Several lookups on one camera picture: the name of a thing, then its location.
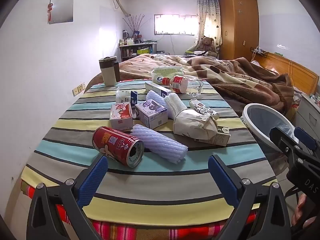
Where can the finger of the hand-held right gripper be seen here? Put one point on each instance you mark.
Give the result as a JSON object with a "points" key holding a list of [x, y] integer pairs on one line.
{"points": [[306, 140], [281, 138]]}

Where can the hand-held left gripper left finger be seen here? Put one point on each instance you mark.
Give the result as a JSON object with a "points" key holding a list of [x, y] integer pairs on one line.
{"points": [[93, 177]]}

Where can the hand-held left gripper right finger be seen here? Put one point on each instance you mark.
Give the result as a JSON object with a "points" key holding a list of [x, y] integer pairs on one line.
{"points": [[222, 180]]}

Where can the white rimmed trash bin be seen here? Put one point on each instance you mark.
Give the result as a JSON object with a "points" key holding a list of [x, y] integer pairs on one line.
{"points": [[262, 120]]}

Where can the red drink can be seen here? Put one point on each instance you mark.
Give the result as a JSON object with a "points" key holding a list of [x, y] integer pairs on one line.
{"points": [[112, 142]]}

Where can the large white foam net sleeve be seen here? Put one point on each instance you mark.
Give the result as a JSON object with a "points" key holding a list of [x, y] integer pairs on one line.
{"points": [[157, 142]]}

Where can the white foam sheet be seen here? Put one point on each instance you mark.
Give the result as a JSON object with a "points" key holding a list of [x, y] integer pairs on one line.
{"points": [[173, 105]]}

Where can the clear plastic bottle red label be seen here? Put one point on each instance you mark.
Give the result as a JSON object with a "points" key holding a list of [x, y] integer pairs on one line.
{"points": [[180, 83]]}

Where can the person's right hand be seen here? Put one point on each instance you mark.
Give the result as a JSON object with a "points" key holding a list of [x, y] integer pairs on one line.
{"points": [[301, 205]]}

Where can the grey drawer nightstand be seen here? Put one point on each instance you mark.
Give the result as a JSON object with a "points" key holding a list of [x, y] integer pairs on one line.
{"points": [[307, 110]]}

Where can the small white drink carton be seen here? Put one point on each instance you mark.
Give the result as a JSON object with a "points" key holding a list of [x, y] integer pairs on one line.
{"points": [[221, 136]]}

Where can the crumpled paper bag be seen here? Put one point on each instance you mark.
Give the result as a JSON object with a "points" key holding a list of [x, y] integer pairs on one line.
{"points": [[192, 125]]}

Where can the red milk carton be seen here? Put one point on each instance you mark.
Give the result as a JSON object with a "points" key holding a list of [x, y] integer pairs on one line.
{"points": [[121, 117]]}

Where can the wooden headboard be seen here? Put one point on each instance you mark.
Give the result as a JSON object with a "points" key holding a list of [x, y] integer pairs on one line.
{"points": [[300, 72]]}

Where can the brown patterned blanket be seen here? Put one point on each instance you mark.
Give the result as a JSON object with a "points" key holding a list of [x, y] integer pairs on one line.
{"points": [[237, 80]]}

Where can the patterned white wrapper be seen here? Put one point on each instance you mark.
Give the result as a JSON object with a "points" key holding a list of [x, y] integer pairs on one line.
{"points": [[203, 108]]}

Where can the red plaid cloth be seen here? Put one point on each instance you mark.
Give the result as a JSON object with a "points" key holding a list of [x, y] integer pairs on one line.
{"points": [[155, 232]]}

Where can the purple and white carton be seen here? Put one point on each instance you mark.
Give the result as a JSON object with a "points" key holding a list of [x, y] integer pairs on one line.
{"points": [[152, 115]]}

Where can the white and blue plastic packet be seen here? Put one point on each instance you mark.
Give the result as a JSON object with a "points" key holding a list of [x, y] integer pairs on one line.
{"points": [[123, 96]]}

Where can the power strip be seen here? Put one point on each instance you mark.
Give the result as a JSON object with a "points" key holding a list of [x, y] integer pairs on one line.
{"points": [[260, 50]]}

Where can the small white foam net sleeve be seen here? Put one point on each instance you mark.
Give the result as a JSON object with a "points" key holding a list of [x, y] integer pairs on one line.
{"points": [[153, 97]]}

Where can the brown and cream thermos mug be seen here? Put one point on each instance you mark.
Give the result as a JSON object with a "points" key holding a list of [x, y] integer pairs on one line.
{"points": [[107, 72]]}

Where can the white and blue toothpaste box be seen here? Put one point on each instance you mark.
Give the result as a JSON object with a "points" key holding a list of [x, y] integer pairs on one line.
{"points": [[156, 88]]}

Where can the wooden wardrobe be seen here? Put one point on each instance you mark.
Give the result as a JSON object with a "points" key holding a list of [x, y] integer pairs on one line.
{"points": [[237, 30]]}

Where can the brown teddy bear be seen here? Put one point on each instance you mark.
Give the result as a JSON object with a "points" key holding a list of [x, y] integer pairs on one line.
{"points": [[206, 43]]}

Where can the green tissue pack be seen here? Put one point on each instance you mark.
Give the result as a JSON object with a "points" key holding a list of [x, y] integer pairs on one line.
{"points": [[165, 72]]}

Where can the cluttered shelf desk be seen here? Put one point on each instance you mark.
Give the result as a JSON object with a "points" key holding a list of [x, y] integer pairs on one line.
{"points": [[130, 51]]}

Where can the patterned curtain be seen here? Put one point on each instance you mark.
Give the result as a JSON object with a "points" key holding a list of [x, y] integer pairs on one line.
{"points": [[210, 17]]}

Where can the barred window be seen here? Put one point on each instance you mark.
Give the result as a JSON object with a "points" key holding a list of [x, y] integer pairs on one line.
{"points": [[175, 25]]}

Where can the dried flower branches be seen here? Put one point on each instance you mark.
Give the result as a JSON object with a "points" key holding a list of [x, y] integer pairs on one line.
{"points": [[135, 23]]}

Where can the red hanging ornament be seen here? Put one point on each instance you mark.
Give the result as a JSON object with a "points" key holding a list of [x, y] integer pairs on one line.
{"points": [[50, 11]]}

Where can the wrapped air conditioner pipe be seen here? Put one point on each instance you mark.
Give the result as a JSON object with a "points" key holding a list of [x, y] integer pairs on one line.
{"points": [[120, 3]]}

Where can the wall socket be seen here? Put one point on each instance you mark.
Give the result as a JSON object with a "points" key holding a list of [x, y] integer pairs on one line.
{"points": [[78, 89]]}

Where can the silver wall panel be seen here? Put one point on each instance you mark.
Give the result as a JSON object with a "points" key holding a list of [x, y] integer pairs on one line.
{"points": [[62, 10]]}

